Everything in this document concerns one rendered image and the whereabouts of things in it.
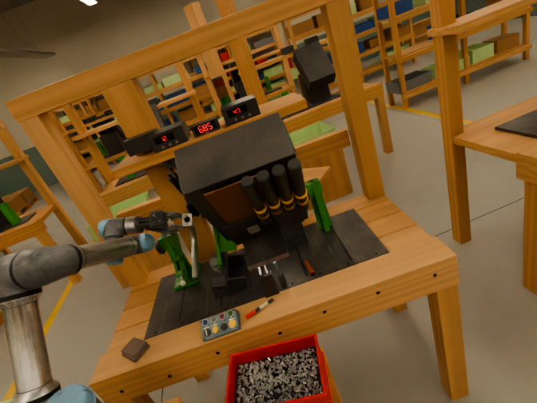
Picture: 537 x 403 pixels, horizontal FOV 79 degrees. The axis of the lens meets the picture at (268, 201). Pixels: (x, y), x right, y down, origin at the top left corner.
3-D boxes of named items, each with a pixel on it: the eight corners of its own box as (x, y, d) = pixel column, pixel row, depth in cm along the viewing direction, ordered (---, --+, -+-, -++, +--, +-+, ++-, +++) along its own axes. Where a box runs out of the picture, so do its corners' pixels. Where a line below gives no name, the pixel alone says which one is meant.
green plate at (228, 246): (238, 261, 139) (232, 217, 130) (218, 264, 138) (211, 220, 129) (237, 247, 149) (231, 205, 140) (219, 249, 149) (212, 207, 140)
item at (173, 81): (244, 131, 807) (207, 35, 711) (129, 177, 790) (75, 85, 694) (240, 127, 856) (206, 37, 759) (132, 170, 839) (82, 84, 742)
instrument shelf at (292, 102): (308, 107, 141) (305, 98, 139) (115, 179, 144) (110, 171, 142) (296, 99, 163) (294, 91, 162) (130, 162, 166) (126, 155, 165)
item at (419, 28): (431, 44, 975) (428, 17, 943) (451, 41, 902) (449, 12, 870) (396, 58, 964) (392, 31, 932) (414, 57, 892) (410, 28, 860)
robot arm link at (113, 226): (104, 241, 139) (105, 222, 142) (130, 238, 140) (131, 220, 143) (95, 237, 132) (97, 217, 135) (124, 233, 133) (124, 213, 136)
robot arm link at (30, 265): (37, 244, 86) (153, 225, 133) (8, 252, 89) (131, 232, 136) (46, 287, 85) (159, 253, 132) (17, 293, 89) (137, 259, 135)
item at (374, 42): (418, 61, 834) (405, -41, 737) (302, 107, 816) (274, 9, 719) (405, 61, 883) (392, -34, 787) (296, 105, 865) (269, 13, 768)
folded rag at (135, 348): (151, 346, 134) (147, 341, 133) (136, 363, 129) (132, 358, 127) (137, 340, 140) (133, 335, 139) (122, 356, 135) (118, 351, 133)
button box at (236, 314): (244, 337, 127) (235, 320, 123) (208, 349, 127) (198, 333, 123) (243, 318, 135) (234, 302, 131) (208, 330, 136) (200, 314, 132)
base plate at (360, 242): (390, 255, 136) (389, 251, 135) (145, 342, 140) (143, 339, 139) (354, 211, 174) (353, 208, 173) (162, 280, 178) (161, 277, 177)
